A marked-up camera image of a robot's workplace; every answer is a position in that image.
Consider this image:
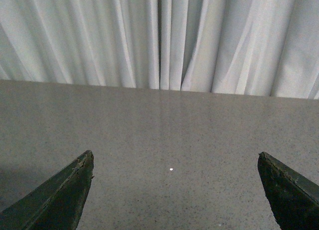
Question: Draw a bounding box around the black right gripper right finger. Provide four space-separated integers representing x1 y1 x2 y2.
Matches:
257 152 319 230

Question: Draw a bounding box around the white pleated curtain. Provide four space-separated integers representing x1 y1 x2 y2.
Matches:
0 0 319 99

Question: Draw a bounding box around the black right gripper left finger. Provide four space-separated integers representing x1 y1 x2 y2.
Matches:
0 150 94 230

